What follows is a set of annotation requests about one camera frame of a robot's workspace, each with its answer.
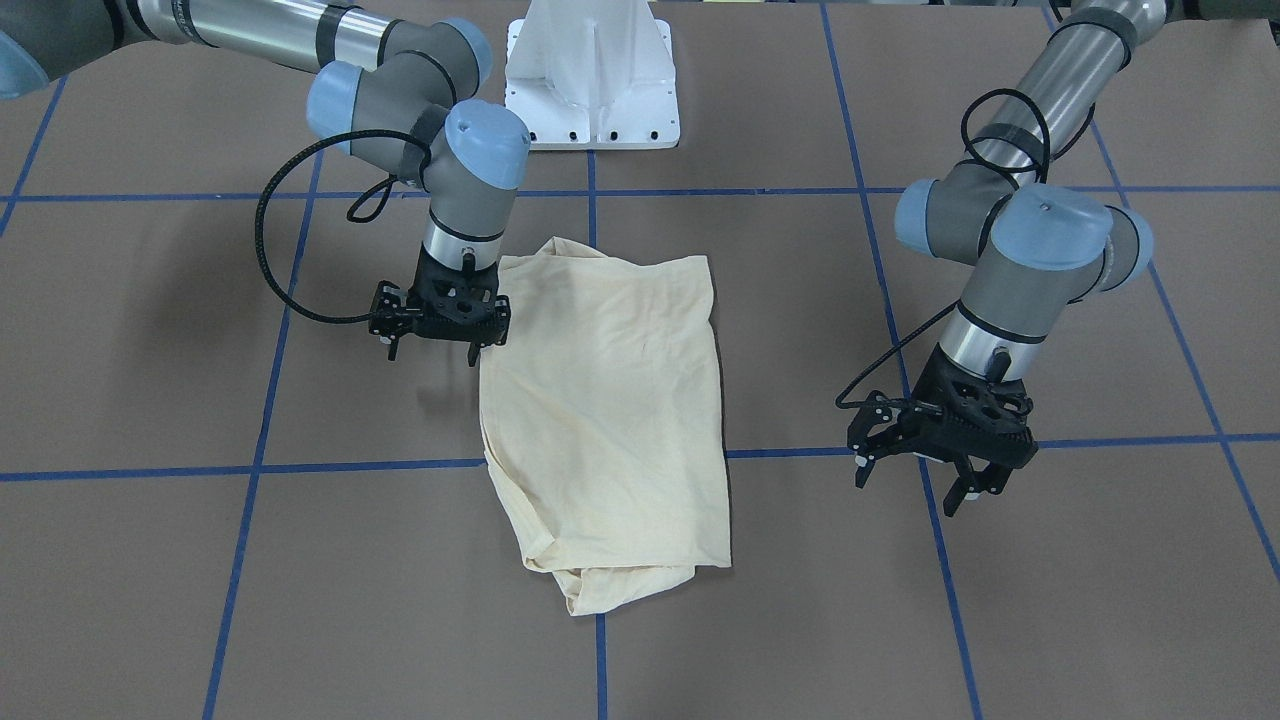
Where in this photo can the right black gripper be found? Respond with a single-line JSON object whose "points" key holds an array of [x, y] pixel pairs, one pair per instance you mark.
{"points": [[392, 313]]}

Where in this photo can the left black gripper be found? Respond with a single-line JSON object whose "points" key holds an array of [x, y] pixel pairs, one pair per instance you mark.
{"points": [[884, 424]]}

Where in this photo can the cream long-sleeve printed shirt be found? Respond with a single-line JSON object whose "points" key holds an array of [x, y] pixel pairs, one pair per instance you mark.
{"points": [[602, 423]]}

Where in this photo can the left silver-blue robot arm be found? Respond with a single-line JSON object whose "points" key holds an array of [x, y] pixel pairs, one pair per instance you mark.
{"points": [[1033, 247]]}

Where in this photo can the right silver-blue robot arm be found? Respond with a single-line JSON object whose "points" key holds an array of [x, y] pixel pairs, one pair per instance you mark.
{"points": [[400, 96]]}

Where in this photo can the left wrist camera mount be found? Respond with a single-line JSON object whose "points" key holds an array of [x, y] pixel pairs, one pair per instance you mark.
{"points": [[877, 427]]}

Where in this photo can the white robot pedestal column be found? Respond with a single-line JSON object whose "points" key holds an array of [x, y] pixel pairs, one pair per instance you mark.
{"points": [[593, 75]]}

